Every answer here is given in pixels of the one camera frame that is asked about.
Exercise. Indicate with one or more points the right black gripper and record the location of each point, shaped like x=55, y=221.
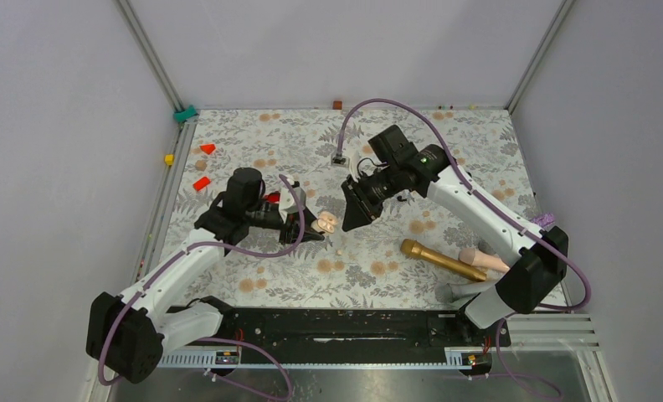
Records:
x=357, y=197

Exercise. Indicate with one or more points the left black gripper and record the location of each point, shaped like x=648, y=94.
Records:
x=308, y=217

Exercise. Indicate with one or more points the pink earbud charging case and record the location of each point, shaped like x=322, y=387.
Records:
x=326, y=222

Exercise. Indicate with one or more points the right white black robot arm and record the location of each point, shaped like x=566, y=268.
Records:
x=537, y=258

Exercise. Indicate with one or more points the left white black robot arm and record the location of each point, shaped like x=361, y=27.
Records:
x=128, y=333

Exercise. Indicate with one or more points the red box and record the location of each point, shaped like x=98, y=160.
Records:
x=273, y=198

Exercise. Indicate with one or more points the floral table mat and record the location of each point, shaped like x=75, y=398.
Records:
x=372, y=272

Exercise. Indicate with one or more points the gold microphone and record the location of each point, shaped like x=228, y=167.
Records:
x=413, y=249

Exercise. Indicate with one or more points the red flat block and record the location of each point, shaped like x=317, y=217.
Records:
x=201, y=184

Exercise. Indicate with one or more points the red triangular block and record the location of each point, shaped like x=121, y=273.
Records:
x=207, y=148

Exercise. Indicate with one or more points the grey microphone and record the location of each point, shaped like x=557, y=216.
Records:
x=451, y=293

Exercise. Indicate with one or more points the pink microphone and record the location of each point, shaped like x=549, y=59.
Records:
x=477, y=258

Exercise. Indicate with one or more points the teal block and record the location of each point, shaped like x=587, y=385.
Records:
x=184, y=115

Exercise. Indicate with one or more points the purple glitter microphone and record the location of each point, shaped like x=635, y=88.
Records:
x=544, y=220

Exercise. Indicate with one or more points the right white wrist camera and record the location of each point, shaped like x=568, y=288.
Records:
x=339, y=160

